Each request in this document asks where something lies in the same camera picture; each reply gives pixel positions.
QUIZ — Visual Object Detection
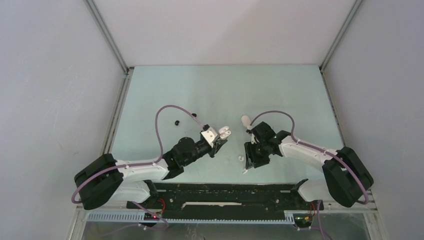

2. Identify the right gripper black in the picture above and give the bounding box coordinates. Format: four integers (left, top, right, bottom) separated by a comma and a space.
244, 140, 270, 170

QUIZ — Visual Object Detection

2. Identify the white charging case with dot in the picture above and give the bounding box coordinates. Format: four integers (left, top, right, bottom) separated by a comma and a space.
218, 126, 232, 140

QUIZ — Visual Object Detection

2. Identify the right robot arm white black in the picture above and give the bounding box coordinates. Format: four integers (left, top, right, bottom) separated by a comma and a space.
243, 122, 374, 209

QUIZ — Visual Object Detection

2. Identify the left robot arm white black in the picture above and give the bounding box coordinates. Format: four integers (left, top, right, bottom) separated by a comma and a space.
74, 137, 227, 210

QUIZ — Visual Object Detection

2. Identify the white closed charging case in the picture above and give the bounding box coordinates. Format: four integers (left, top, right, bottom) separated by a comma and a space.
241, 115, 252, 128

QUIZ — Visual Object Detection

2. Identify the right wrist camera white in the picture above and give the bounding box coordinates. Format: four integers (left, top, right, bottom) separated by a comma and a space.
246, 125, 257, 144

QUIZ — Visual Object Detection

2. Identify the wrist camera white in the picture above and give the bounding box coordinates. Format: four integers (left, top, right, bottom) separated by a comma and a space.
200, 124, 219, 148
246, 125, 257, 144

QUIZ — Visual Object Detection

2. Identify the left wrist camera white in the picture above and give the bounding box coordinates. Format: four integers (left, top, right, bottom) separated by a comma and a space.
200, 124, 219, 148

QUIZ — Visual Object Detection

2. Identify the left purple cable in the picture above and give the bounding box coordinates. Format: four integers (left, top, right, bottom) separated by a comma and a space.
71, 105, 208, 205

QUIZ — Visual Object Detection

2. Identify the purple cable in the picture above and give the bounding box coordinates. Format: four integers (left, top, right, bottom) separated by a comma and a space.
71, 105, 208, 205
248, 110, 370, 205

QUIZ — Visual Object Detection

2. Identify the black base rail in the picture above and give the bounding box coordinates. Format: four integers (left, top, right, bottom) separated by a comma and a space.
140, 183, 324, 220

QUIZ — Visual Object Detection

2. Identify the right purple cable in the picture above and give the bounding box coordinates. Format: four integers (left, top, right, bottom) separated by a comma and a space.
248, 110, 370, 205

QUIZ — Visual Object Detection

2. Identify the left aluminium frame post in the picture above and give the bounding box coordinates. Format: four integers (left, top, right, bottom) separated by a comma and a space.
83, 0, 129, 75

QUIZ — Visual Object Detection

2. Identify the aluminium frame post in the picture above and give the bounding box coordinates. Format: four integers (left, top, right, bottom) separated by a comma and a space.
319, 0, 365, 73
83, 0, 129, 75

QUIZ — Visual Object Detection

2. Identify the white slotted cable duct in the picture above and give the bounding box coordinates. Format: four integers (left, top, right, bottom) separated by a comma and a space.
86, 211, 295, 225

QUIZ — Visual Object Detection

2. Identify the right aluminium frame post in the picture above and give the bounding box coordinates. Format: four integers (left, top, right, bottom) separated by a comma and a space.
319, 0, 365, 73

